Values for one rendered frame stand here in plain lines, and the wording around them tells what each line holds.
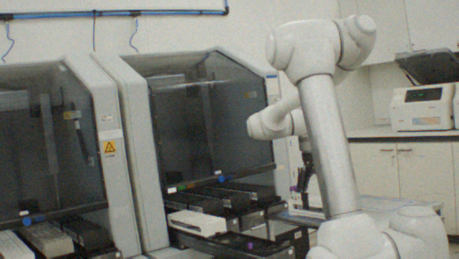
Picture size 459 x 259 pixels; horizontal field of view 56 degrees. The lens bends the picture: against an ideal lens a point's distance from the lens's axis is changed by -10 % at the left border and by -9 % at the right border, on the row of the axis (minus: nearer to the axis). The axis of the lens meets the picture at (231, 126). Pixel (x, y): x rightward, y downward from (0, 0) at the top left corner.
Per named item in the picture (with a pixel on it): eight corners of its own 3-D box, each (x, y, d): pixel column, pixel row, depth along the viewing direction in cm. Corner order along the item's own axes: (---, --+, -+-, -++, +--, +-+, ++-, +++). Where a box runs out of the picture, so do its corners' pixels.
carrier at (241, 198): (248, 205, 218) (247, 193, 217) (252, 205, 216) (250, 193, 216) (229, 211, 211) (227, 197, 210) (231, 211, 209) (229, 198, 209)
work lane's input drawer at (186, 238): (163, 243, 199) (160, 223, 198) (189, 235, 207) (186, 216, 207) (274, 281, 140) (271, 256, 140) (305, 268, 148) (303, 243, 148)
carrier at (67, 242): (73, 251, 167) (70, 236, 166) (74, 252, 165) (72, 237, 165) (44, 258, 160) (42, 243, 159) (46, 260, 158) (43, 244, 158)
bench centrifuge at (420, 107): (390, 133, 372) (381, 56, 369) (427, 123, 407) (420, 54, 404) (448, 131, 326) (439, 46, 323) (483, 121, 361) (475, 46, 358)
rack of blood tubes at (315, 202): (288, 214, 190) (287, 199, 190) (306, 208, 196) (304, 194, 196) (341, 222, 166) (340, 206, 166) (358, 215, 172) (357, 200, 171)
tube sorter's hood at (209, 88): (117, 185, 230) (102, 60, 226) (215, 165, 266) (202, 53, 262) (166, 195, 188) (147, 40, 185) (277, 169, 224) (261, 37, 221)
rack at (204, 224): (168, 228, 197) (165, 215, 196) (188, 223, 203) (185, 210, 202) (206, 240, 173) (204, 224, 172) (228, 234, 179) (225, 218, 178)
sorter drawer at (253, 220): (167, 213, 258) (165, 197, 257) (188, 207, 266) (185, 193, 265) (248, 234, 199) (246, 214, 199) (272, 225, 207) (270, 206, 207)
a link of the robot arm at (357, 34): (356, 37, 142) (316, 39, 140) (376, 2, 126) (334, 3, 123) (369, 72, 137) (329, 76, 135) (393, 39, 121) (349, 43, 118)
